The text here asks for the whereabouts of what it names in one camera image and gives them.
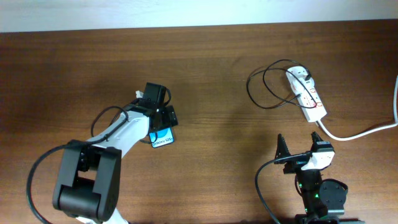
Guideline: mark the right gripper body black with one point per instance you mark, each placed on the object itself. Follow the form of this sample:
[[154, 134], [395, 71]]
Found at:
[[295, 167]]

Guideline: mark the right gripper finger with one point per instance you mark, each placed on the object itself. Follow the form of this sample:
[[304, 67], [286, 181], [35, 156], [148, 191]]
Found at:
[[316, 139], [282, 151]]

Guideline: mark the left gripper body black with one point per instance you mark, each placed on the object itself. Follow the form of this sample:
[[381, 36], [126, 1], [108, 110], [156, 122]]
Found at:
[[164, 122]]

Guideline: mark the blue Galaxy smartphone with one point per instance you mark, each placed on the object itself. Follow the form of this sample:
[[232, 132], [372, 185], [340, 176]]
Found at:
[[161, 138]]

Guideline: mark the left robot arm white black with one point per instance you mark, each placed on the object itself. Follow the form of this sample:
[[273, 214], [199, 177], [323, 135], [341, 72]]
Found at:
[[88, 181]]

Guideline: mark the white power strip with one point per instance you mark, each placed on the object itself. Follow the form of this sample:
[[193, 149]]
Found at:
[[309, 99]]

